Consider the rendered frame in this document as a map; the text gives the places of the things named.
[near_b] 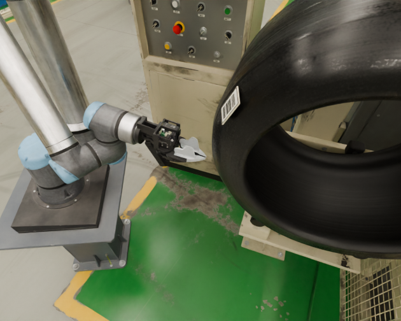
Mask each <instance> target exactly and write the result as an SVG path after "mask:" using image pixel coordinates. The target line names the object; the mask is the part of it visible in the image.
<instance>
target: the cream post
mask: <svg viewBox="0 0 401 321"><path fill-rule="evenodd" d="M353 104H354V102H350V103H342V104H335V105H331V106H326V107H323V108H318V109H316V110H312V111H308V112H306V113H303V114H301V115H299V116H298V118H297V121H296V123H295V126H294V128H293V131H292V132H294V133H297V134H302V135H306V136H310V137H314V138H319V139H324V140H327V141H333V140H334V138H335V136H336V134H337V132H338V131H339V129H340V127H341V125H342V123H343V121H344V120H345V118H346V116H347V115H348V113H349V111H350V109H351V107H352V105H353Z"/></svg>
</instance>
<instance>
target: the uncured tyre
mask: <svg viewBox="0 0 401 321"><path fill-rule="evenodd" d="M237 86H238V89H239V98H240V105H239V106H238V107H237V108H236V110H235V111H234V112H233V114H231V116H230V117H229V118H228V119H227V121H226V122H225V123H224V124H223V125H222V113H221V107H222V106H223V105H224V103H225V102H226V100H227V99H228V98H229V96H230V95H231V93H233V91H234V89H235V88H236V87H237ZM376 100H390V101H401V0H294V1H293V2H291V3H290V4H289V5H288V6H286V7H285V8H283V9H282V10H281V11H280V12H279V13H277V14H276V15H275V16H274V17H273V18H272V19H270V20H269V21H268V22H267V23H266V24H265V25H264V27H263V28H262V29H261V30H260V31H259V33H258V34H257V35H256V36H255V37H254V39H253V40H252V42H251V43H250V45H249V46H248V48H247V49H246V51H245V53H244V55H243V56H242V58H241V60H240V62H239V64H238V66H237V68H236V70H235V72H234V74H233V76H232V78H231V80H230V82H229V84H228V85H227V88H226V89H225V92H224V93H223V95H222V98H221V99H220V102H219V104H218V107H217V109H216V113H215V117H214V121H213V133H212V153H213V159H214V162H215V166H216V169H217V171H218V174H219V175H220V178H221V179H222V181H223V183H224V184H225V186H226V187H227V188H228V190H229V191H230V193H231V194H232V196H233V197H234V199H235V200H236V201H237V202H238V203H239V205H240V206H241V207H242V208H243V209H244V210H245V211H246V212H247V213H249V214H250V215H251V216H252V217H253V218H255V219H256V220H257V221H259V222H260V223H261V224H263V225H265V226H266V227H268V228H270V229H272V230H273V231H275V232H277V233H279V234H281V235H283V236H285V237H287V238H290V239H292V240H294V241H298V242H299V243H303V244H305V245H309V246H312V247H315V248H319V249H322V250H326V251H329V252H334V253H340V254H344V255H351V256H356V257H366V258H373V259H396V260H401V143H400V144H397V145H395V146H391V147H389V148H385V149H382V150H377V151H373V152H366V153H332V152H325V151H322V150H317V149H315V148H311V147H310V146H307V145H305V144H303V143H301V142H299V141H297V140H296V139H294V138H293V137H291V136H290V135H289V134H288V133H287V132H286V131H285V130H284V129H283V128H282V127H281V126H280V124H281V123H283V122H285V121H287V120H289V119H291V118H293V117H296V116H298V115H301V114H303V113H306V112H308V111H312V110H316V109H318V108H323V107H326V106H331V105H335V104H342V103H350V102H357V101H376Z"/></svg>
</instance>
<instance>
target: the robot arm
mask: <svg viewBox="0 0 401 321"><path fill-rule="evenodd" d="M6 2H7V3H8V6H9V8H10V10H11V12H12V14H13V16H14V18H15V20H16V22H17V25H18V27H19V29H20V31H21V33H22V35H23V37H24V39H25V41H26V43H27V46H28V47H29V50H30V51H31V53H32V56H33V57H34V60H35V61H36V64H37V66H38V68H39V70H40V72H41V74H42V76H43V78H44V80H45V82H46V84H47V87H48V89H49V91H50V93H51V95H52V97H53V99H54V101H55V103H56V105H57V107H56V105H55V104H54V102H53V101H52V98H51V97H50V95H49V94H48V92H47V91H46V89H45V87H44V85H43V84H42V82H41V80H40V79H39V77H38V75H37V74H36V72H35V70H34V69H33V67H32V66H31V63H30V62H29V60H28V59H27V57H26V56H25V53H24V52H23V50H22V49H21V47H20V45H19V44H18V42H17V40H16V39H15V37H14V35H13V33H12V32H11V30H10V28H9V27H8V25H7V23H6V22H5V20H4V18H3V17H2V15H1V14H0V79H1V81H2V82H3V83H4V85H5V87H6V88H7V90H8V92H9V93H10V94H11V96H12V98H13V99H14V100H15V102H16V104H17V105H18V107H19V108H20V110H21V111H22V113H23V114H24V116H25V118H26V119H27V121H28V122H29V123H30V125H31V127H32V128H33V129H34V132H35V133H33V134H32V135H31V136H28V137H26V138H25V139H24V140H23V141H22V142H21V144H20V146H19V148H18V156H19V158H20V160H21V162H22V165H23V166H24V167H25V168H26V170H27V171H28V172H29V174H30V175H31V176H32V178H33V180H34V181H35V182H36V192H37V194H38V196H39V198H40V199H41V200H42V201H43V202H45V203H47V204H64V203H67V202H69V201H71V200H73V199H74V198H76V197H77V196H78V195H79V194H80V193H81V191H82V190H83V188H84V185H85V179H84V176H85V175H87V174H89V173H91V172H92V171H94V170H96V169H97V168H99V167H102V166H103V165H105V164H110V165H114V164H118V163H120V162H122V161H123V160H124V158H125V157H126V155H127V145H126V143H129V144H131V145H135V144H137V143H139V144H141V143H143V142H144V141H145V145H146V146H147V148H148V149H149V151H150V152H151V154H152V155H153V156H154V158H155V159H156V161H157V162H158V163H159V165H160V166H167V165H168V163H169V161H172V162H196V161H203V160H205V159H206V155H205V153H204V152H203V151H202V150H201V149H200V148H199V144H198V141H197V139H196V138H194V137H191V138H190V139H189V140H186V139H185V138H184V137H181V136H180V134H181V129H180V124H179V123H177V122H173V121H171V120H168V119H165V118H164V119H163V121H161V122H159V124H155V123H153V122H150V121H147V117H146V116H141V115H137V114H135V113H131V112H129V111H126V110H123V109H120V108H117V107H114V106H112V105H109V104H107V103H102V102H99V101H95V102H93V103H91V104H90V103H89V101H88V99H87V96H86V93H85V91H84V88H83V85H82V83H81V80H80V77H79V76H78V72H77V70H76V68H75V65H74V62H73V60H72V57H71V54H70V52H69V49H68V47H67V44H66V41H65V39H64V37H63V34H62V31H61V29H60V26H59V23H58V21H57V18H56V16H55V13H54V11H53V8H52V5H51V3H50V0H6ZM57 108H58V109H59V110H58V109H57ZM169 122H172V123H174V124H176V125H172V124H169ZM162 123H163V124H162ZM179 146H180V148H178V147H179Z"/></svg>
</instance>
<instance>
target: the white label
mask: <svg viewBox="0 0 401 321"><path fill-rule="evenodd" d="M239 105H240V98H239V89H238V86H237V87H236V88H235V89H234V91H233V93H231V95H230V96H229V98H228V99H227V100H226V102H225V103H224V105H223V106H222V107H221V113H222V125H223V124H224V123H225V122H226V121H227V119H228V118H229V117H230V116H231V114H233V112H234V111H235V110H236V108H237V107H238V106H239Z"/></svg>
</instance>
